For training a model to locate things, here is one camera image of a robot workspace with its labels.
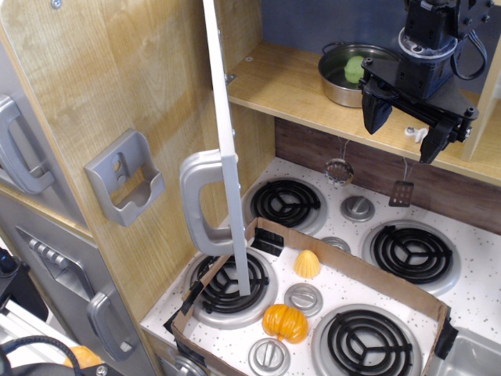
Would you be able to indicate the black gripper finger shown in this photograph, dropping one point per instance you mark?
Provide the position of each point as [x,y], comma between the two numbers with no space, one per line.
[434,142]
[375,107]

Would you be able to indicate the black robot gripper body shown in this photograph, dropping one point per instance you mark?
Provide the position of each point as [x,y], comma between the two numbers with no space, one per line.
[423,80]

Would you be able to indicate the grey toy microwave door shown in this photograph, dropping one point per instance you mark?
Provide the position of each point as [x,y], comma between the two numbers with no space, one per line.
[226,147]

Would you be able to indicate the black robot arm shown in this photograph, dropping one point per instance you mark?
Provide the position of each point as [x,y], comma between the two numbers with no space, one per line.
[460,18]

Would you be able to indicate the white plastic hook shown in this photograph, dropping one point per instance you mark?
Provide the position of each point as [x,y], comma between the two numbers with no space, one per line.
[418,134]

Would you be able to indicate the green toy vegetable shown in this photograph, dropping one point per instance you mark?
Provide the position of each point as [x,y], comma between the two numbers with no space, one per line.
[353,70]

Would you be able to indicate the stainless steel pot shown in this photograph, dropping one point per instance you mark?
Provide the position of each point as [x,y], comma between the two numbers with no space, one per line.
[331,69]

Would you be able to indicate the small hanging metal spatula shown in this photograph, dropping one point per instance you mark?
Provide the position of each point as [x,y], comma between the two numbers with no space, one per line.
[402,190]

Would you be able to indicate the silver back stove knob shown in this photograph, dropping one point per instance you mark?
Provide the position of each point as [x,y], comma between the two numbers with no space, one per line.
[358,209]

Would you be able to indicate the black back right burner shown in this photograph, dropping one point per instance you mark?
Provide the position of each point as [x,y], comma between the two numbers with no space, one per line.
[415,252]

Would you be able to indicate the black burner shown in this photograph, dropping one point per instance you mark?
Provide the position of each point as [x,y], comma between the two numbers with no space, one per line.
[415,252]
[220,305]
[361,339]
[292,203]

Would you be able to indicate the black back left burner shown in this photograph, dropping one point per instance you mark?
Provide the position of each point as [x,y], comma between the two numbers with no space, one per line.
[292,203]

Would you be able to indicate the silver small hidden stove knob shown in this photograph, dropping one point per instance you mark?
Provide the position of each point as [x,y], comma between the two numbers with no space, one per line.
[337,243]

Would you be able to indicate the yellow toy lemon half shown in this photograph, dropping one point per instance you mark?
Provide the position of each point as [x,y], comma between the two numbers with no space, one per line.
[307,264]

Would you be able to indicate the silver middle stove knob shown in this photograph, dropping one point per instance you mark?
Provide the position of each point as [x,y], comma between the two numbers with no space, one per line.
[304,297]

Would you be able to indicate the black front right burner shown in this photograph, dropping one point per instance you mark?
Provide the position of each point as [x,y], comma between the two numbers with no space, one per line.
[361,339]

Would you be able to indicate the grey toy sink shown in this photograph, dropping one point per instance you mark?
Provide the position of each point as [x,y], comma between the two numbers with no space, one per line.
[471,354]

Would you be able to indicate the orange toy pumpkin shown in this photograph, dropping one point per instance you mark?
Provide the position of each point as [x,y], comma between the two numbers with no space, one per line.
[285,323]

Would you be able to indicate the black front left burner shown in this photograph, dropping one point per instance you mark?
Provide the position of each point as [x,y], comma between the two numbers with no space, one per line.
[220,305]

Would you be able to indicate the silver front stove knob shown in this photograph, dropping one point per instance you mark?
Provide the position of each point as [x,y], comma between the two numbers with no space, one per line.
[269,357]

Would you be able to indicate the silver oven knob bottom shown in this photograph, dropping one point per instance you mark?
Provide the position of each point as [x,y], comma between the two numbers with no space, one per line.
[181,364]

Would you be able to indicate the grey ice dispenser panel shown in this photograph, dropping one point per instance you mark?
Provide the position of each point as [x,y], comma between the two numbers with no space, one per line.
[63,269]

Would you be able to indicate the orange toy at bottom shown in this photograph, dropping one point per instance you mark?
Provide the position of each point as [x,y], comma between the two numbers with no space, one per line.
[85,357]

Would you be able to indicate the black device left edge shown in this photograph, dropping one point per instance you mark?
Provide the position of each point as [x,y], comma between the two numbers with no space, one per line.
[17,286]

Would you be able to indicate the silver microwave door handle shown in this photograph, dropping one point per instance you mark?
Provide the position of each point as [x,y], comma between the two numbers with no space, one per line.
[197,171]

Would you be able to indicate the grey wall phone holder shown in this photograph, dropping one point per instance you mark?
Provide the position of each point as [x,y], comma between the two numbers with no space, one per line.
[113,167]

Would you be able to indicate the brown cardboard frame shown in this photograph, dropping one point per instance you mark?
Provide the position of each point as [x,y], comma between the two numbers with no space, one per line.
[411,296]

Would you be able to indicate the silver lower fridge handle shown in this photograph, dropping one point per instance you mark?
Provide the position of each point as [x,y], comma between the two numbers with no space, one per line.
[97,310]

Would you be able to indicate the silver fridge handle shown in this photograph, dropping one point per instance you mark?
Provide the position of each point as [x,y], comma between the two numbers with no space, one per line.
[97,310]
[11,159]

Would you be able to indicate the silver upper fridge handle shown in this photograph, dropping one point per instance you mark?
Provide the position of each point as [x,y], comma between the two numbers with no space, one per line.
[11,159]

